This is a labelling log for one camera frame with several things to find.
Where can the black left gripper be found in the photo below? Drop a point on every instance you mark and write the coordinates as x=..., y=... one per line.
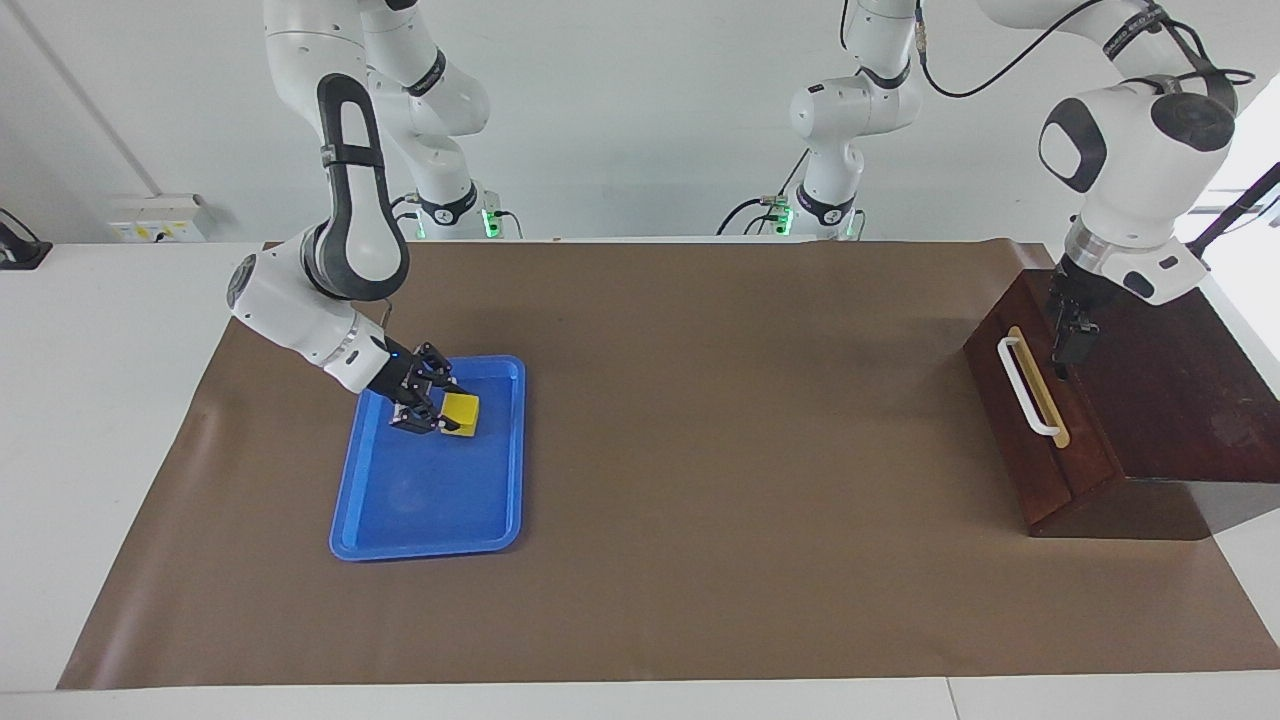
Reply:
x=1075, y=292

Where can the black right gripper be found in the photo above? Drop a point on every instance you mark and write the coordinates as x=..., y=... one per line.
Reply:
x=395, y=375

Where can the yellow cube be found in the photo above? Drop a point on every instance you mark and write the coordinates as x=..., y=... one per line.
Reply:
x=462, y=415

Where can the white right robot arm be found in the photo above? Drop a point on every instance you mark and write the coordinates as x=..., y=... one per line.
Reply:
x=300, y=310

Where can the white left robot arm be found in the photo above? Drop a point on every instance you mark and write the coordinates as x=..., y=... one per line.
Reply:
x=1130, y=170

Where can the blue plastic tray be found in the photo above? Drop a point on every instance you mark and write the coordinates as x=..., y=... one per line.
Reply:
x=430, y=490

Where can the dark wooden cabinet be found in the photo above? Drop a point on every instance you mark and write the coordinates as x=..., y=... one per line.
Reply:
x=1170, y=400

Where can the black angled stand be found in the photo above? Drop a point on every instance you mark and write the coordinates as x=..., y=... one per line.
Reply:
x=1190, y=255

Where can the brown table mat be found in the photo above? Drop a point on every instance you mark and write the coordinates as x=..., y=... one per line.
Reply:
x=700, y=500

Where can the white wall power outlet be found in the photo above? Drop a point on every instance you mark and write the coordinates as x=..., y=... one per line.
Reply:
x=155, y=218

